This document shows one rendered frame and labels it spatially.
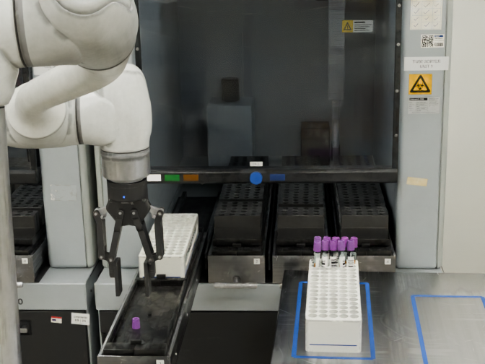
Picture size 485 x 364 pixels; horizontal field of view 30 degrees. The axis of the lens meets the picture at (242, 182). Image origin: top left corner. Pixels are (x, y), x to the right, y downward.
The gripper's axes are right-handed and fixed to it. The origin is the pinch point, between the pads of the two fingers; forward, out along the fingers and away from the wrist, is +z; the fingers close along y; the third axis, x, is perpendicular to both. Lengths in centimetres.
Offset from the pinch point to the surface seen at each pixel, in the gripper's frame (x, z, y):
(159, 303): -11.2, 10.3, -2.9
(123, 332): 2.4, 10.3, 2.0
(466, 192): -158, 32, -92
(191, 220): -47.1, 4.3, -5.8
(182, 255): -23.0, 4.1, -6.5
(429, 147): -47, -14, -62
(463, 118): -158, 4, -90
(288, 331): 4.8, 8.5, -29.9
